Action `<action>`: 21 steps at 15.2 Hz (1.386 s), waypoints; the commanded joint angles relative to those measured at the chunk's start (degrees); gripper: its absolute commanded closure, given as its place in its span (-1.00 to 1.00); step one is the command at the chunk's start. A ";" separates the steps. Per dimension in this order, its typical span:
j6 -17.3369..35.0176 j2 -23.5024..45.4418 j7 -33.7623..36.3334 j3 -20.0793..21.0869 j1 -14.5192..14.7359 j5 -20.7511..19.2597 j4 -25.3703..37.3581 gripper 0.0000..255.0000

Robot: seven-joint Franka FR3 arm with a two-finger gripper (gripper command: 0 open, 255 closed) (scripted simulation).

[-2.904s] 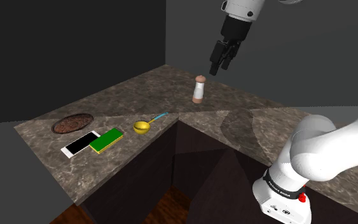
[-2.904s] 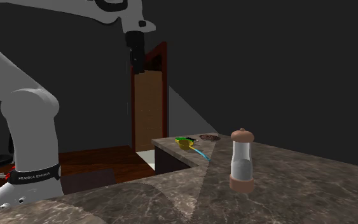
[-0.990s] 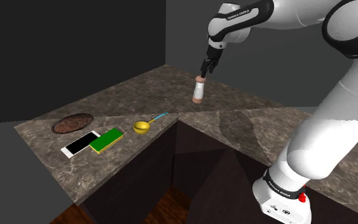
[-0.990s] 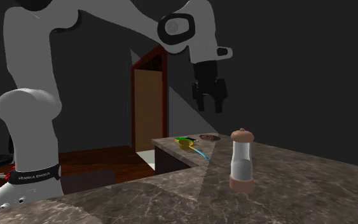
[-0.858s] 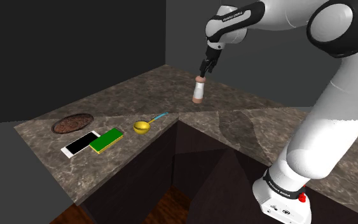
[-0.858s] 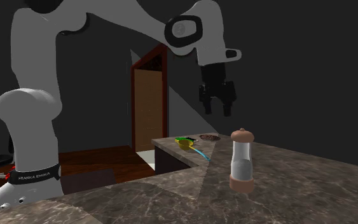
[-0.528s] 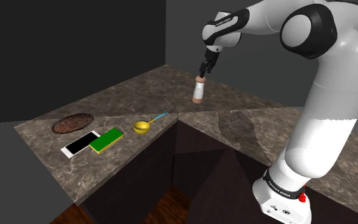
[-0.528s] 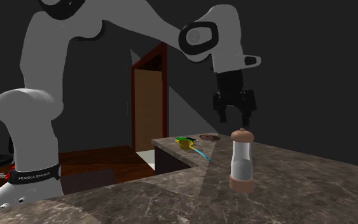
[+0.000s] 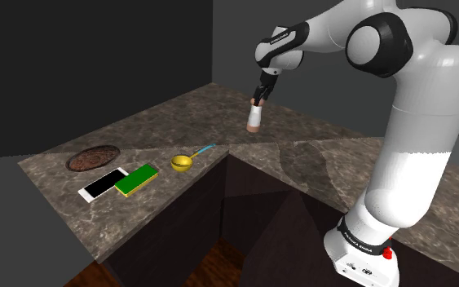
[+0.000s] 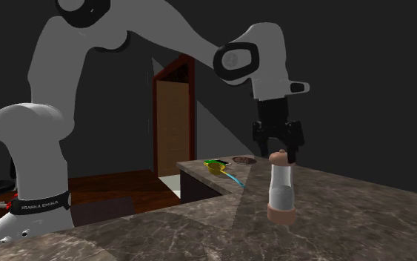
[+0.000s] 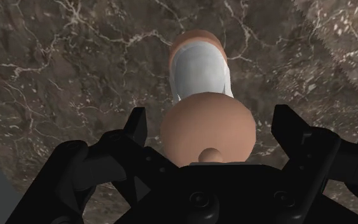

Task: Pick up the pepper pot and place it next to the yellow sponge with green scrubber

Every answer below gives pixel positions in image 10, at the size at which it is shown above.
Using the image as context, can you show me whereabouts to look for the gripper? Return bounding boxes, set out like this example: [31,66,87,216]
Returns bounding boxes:
[252,96,306,165]

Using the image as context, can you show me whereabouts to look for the brown round dish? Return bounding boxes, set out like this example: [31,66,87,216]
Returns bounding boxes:
[231,156,258,166]

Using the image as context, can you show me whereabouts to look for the clear salt grinder, tan ends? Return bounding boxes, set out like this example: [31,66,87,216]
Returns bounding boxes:
[267,148,298,226]

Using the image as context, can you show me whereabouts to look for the green and black flat object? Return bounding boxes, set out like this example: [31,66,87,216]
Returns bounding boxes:
[203,159,231,167]

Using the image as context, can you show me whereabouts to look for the brown wooden door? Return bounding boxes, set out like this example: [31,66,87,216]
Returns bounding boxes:
[152,53,196,179]

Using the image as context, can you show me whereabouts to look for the yellow strainer with blue handle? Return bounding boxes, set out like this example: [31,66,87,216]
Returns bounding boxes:
[203,162,247,189]

